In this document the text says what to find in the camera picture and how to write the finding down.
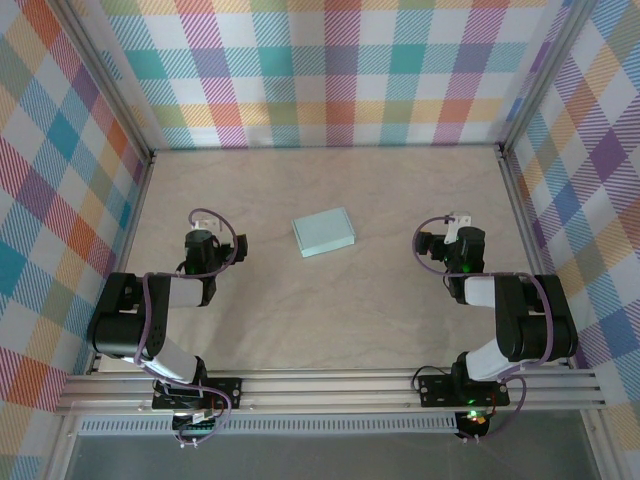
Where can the light green paper box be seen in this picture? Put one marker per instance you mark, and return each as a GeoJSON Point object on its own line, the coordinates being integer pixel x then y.
{"type": "Point", "coordinates": [324, 234]}

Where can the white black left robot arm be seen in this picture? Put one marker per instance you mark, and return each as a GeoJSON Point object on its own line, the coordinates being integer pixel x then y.
{"type": "Point", "coordinates": [187, 292]}

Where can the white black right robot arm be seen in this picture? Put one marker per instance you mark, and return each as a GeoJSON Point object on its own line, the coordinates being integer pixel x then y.
{"type": "Point", "coordinates": [480, 292]}

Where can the plaid backdrop panel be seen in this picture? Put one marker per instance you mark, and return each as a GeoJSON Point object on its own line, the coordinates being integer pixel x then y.
{"type": "Point", "coordinates": [40, 200]}
{"type": "Point", "coordinates": [600, 200]}
{"type": "Point", "coordinates": [325, 75]}

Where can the circuit board with lit LEDs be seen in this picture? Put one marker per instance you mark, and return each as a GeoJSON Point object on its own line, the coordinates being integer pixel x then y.
{"type": "Point", "coordinates": [472, 420]}

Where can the circuit board with white connector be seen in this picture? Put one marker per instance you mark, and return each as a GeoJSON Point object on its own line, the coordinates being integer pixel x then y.
{"type": "Point", "coordinates": [197, 422]}

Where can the grey metal sheet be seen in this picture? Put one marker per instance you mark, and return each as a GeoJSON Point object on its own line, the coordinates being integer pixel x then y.
{"type": "Point", "coordinates": [325, 460]}

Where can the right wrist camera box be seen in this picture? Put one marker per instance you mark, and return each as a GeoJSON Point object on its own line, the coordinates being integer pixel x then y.
{"type": "Point", "coordinates": [456, 227]}

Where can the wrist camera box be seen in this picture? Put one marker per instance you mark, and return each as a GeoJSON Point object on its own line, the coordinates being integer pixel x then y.
{"type": "Point", "coordinates": [456, 227]}
{"type": "Point", "coordinates": [206, 223]}

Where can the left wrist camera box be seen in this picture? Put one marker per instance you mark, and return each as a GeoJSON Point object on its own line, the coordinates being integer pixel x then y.
{"type": "Point", "coordinates": [206, 223]}

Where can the aluminium side rail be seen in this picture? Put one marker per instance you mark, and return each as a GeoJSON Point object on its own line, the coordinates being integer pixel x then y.
{"type": "Point", "coordinates": [121, 265]}
{"type": "Point", "coordinates": [516, 200]}

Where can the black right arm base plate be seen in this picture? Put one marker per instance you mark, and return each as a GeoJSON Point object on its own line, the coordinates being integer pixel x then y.
{"type": "Point", "coordinates": [435, 390]}

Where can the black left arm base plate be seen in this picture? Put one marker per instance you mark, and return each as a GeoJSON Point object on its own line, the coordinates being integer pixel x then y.
{"type": "Point", "coordinates": [225, 392]}

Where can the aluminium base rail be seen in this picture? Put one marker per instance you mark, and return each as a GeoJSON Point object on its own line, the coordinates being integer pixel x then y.
{"type": "Point", "coordinates": [325, 390]}

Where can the aluminium frame post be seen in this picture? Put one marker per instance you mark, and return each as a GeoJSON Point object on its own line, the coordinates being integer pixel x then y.
{"type": "Point", "coordinates": [542, 75]}
{"type": "Point", "coordinates": [110, 85]}

